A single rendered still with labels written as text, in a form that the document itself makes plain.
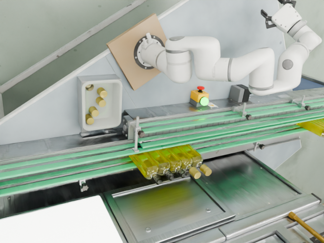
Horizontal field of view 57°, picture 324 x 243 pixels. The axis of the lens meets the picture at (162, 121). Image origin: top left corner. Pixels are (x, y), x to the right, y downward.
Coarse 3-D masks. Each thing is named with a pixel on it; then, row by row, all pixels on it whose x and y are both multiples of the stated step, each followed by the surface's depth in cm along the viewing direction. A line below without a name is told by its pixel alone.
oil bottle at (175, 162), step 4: (164, 148) 138; (168, 148) 138; (164, 152) 135; (168, 152) 135; (172, 152) 135; (164, 156) 132; (168, 156) 132; (172, 156) 132; (176, 156) 133; (168, 160) 130; (172, 160) 129; (176, 160) 130; (180, 160) 130; (172, 164) 128; (176, 164) 128; (180, 164) 129; (172, 168) 128; (172, 172) 129
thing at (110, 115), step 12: (84, 84) 119; (96, 84) 129; (108, 84) 132; (120, 84) 127; (84, 96) 121; (96, 96) 131; (108, 96) 134; (120, 96) 129; (84, 108) 123; (96, 108) 134; (108, 108) 137; (120, 108) 131; (84, 120) 126; (96, 120) 135; (108, 120) 137; (120, 120) 134
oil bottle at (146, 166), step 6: (132, 156) 135; (138, 156) 130; (144, 156) 131; (138, 162) 129; (144, 162) 126; (150, 162) 126; (138, 168) 130; (144, 168) 124; (150, 168) 123; (156, 168) 124; (144, 174) 125; (150, 174) 122
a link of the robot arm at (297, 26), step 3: (300, 21) 131; (303, 21) 132; (306, 21) 132; (297, 24) 130; (300, 24) 130; (303, 24) 130; (294, 27) 130; (297, 27) 130; (300, 27) 130; (291, 30) 132; (294, 30) 131; (297, 30) 130; (288, 33) 134; (291, 33) 132; (294, 33) 131; (291, 36) 134
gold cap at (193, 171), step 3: (192, 168) 128; (195, 168) 128; (189, 171) 128; (192, 171) 127; (195, 171) 126; (198, 171) 126; (192, 174) 126; (195, 174) 125; (198, 174) 126; (195, 177) 126; (198, 177) 126
